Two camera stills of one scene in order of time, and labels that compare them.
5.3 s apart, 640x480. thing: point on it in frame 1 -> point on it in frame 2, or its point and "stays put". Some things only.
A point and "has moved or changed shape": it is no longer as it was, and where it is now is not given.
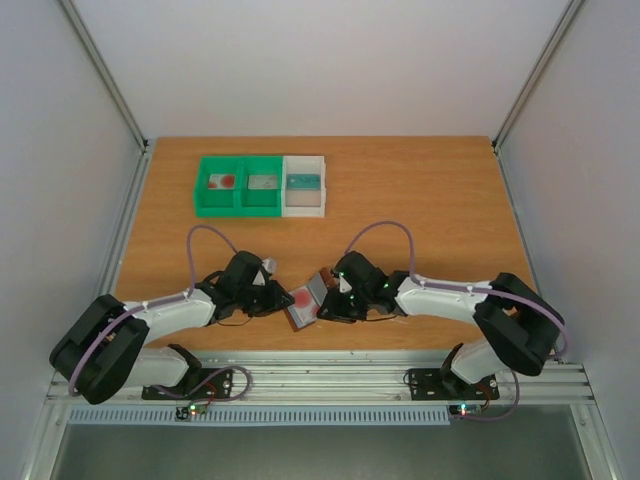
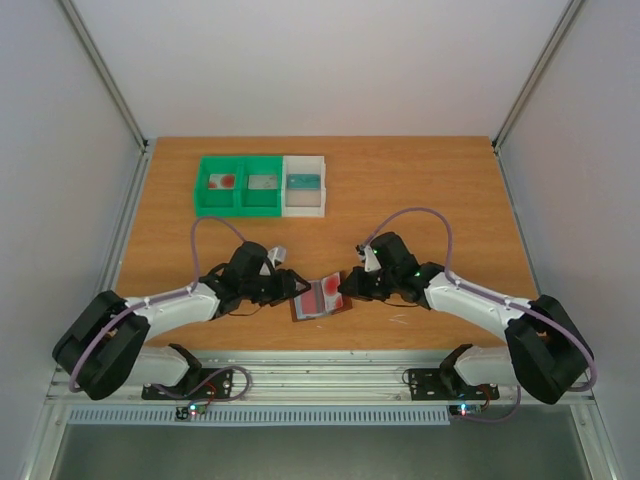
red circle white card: (305, 307) has moved or changed shape
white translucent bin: (304, 193) stays put
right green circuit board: (464, 409) stays put
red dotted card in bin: (221, 181) stays put
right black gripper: (335, 303) -> (363, 282)
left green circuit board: (184, 413) stays put
